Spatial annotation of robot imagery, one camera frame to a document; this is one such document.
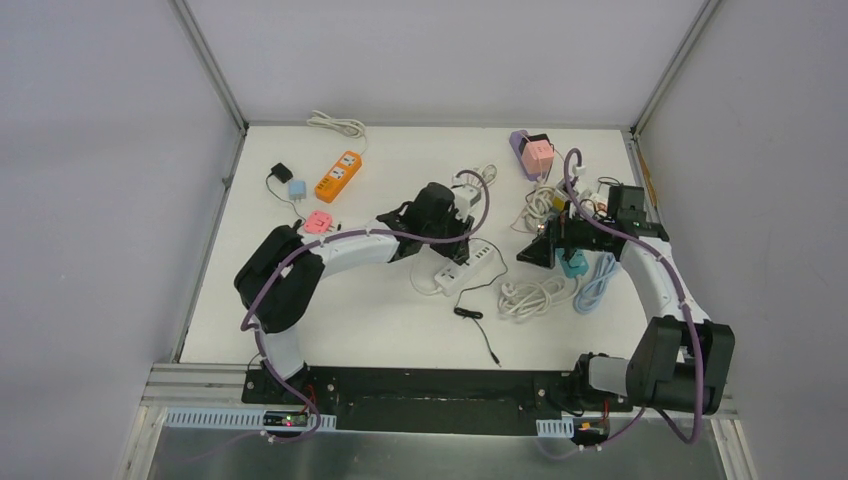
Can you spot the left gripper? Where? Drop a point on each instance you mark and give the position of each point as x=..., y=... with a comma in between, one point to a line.
x=457, y=234

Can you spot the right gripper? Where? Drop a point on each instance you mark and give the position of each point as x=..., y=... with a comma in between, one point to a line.
x=541, y=251

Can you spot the white power strip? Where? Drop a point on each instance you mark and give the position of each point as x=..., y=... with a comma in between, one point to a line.
x=452, y=277

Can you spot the orange power strip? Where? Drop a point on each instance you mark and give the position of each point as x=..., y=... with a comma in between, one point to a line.
x=338, y=176

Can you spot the pink adapter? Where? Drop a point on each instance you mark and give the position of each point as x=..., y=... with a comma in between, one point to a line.
x=318, y=222

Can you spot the light blue charger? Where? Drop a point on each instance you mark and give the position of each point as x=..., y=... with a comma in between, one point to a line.
x=297, y=190

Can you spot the black charger with cable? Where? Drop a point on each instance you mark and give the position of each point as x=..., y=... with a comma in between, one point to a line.
x=282, y=175

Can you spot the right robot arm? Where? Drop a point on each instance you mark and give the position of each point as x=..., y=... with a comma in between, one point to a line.
x=682, y=360

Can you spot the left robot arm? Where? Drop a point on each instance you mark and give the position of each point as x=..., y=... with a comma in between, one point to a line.
x=278, y=281

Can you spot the pink cube socket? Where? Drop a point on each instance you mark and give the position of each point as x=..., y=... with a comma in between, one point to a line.
x=536, y=158

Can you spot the teal power strip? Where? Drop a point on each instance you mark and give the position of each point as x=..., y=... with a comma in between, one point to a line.
x=573, y=262

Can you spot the purple power strip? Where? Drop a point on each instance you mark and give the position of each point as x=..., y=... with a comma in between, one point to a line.
x=515, y=141

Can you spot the black adapter on purple strip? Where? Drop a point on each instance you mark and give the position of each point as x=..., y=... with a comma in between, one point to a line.
x=544, y=138

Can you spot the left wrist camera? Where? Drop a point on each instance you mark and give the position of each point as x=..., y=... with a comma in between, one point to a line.
x=466, y=197

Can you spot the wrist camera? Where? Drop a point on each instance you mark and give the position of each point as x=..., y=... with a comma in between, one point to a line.
x=576, y=173
x=466, y=197

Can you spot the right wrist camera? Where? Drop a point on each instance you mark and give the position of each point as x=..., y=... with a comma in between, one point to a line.
x=576, y=173

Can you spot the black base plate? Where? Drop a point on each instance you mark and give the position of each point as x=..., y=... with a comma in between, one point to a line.
x=433, y=401

